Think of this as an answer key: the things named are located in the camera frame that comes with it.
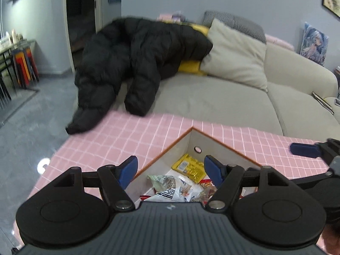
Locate white blue snack bag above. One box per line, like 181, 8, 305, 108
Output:
145, 175, 203, 203

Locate colourful stacked stools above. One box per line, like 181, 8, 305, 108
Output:
12, 47, 39, 89

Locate cluttered side shelf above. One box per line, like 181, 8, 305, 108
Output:
333, 65, 340, 107

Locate black puffer jacket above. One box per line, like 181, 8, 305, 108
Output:
65, 17, 213, 135

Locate beige cushion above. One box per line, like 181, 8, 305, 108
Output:
200, 19, 267, 92

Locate red cartoon snack bag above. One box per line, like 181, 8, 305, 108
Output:
139, 188, 157, 201

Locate pink blanket on sofa back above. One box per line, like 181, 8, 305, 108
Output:
265, 33, 295, 51

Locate yellow snack packet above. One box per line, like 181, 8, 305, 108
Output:
172, 154, 206, 184

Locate pink checkered tablecloth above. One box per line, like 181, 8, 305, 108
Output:
32, 112, 326, 193

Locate grey patterned cushion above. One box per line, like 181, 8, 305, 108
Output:
202, 10, 266, 44

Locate red Mimi stick snack bag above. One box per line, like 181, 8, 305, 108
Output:
199, 179, 214, 188

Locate orange cardboard box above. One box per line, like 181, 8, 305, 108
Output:
126, 128, 260, 206

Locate anime poster pillow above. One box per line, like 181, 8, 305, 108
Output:
300, 22, 329, 66

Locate beige sofa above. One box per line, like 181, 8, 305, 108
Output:
150, 44, 339, 142

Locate clear brown candy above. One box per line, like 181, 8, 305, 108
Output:
191, 185, 217, 204

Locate yellow cushion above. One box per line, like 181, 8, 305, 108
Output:
177, 22, 210, 76

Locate book on sofa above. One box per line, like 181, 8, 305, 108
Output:
311, 92, 334, 115

